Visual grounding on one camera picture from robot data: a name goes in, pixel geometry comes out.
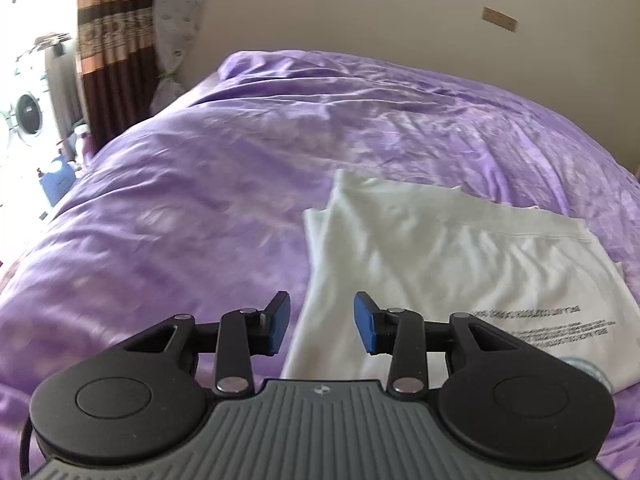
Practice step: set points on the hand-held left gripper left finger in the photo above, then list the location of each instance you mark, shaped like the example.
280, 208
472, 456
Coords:
278, 321

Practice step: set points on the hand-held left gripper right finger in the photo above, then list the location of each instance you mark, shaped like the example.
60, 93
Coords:
365, 321

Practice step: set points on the white printed sweatshirt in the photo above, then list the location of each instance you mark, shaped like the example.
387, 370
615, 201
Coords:
425, 240

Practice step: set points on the purple bed blanket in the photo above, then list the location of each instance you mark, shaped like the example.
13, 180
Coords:
200, 185

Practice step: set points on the pink bottle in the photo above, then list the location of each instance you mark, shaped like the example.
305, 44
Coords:
83, 147

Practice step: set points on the blue container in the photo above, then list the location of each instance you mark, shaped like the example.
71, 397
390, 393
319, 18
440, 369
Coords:
57, 181

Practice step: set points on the brown striped curtain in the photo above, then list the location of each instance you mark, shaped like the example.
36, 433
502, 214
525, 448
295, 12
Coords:
115, 60

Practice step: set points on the grey metal appliance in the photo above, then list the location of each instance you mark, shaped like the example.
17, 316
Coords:
62, 90

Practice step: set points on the white patterned tied curtain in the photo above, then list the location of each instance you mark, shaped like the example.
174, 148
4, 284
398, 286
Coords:
180, 20

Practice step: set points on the white washing machine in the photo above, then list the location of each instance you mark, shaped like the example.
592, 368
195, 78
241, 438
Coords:
27, 112

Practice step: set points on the beige wall socket plate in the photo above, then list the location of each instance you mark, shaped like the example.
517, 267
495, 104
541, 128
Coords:
499, 18

